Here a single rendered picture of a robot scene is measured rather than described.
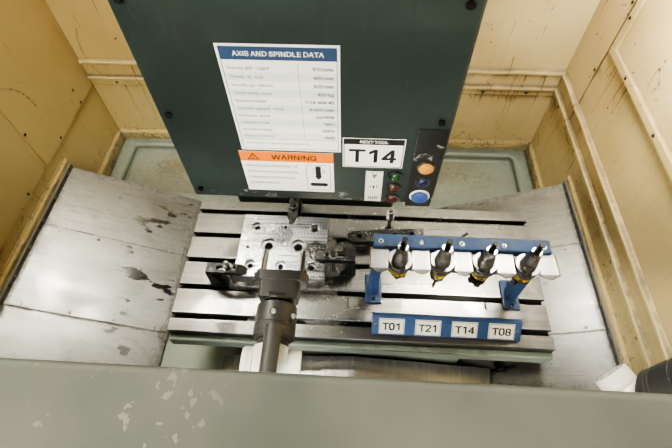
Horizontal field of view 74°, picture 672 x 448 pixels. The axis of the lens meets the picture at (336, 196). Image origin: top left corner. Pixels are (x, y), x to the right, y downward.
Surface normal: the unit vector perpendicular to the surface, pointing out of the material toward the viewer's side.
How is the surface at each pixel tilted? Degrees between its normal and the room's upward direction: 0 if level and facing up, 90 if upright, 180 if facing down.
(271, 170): 90
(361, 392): 0
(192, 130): 90
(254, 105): 90
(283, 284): 0
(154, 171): 0
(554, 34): 90
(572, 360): 24
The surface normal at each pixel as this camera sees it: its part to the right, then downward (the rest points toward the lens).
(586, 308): -0.42, -0.55
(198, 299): -0.01, -0.58
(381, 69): -0.06, 0.81
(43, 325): 0.40, -0.52
